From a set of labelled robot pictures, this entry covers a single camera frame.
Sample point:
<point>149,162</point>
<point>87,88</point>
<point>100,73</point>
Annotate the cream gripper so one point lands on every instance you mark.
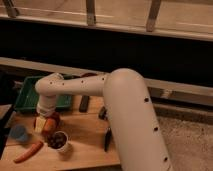
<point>39,124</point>

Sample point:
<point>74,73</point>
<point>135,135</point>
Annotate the orange apple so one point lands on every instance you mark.
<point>50,125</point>

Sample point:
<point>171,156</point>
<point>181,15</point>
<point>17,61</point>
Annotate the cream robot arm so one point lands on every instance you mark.
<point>131,115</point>

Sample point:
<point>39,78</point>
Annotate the green plastic tray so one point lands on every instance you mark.
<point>27,99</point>

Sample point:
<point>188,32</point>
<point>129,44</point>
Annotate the orange bowl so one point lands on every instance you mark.
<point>54,116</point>

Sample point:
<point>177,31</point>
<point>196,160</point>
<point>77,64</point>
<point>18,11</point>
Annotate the blue plastic cup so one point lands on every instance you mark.
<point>19,133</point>

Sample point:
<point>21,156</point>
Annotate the orange carrot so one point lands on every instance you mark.
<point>30,152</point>

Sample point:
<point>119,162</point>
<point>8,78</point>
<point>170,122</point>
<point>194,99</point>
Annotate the white cup of grapes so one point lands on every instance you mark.
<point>58,141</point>

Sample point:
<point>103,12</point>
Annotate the wooden cutting board table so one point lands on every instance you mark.
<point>86,132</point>

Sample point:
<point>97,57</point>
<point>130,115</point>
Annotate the black rectangular block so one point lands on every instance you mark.
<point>84,103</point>

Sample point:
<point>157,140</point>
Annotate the purple bowl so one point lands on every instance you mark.
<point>88,75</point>

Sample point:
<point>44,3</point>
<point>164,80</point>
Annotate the brush with wooden handle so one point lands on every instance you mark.
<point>102,113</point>

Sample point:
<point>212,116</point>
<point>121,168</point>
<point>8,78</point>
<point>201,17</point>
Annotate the black handled knife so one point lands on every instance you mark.
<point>107,139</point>

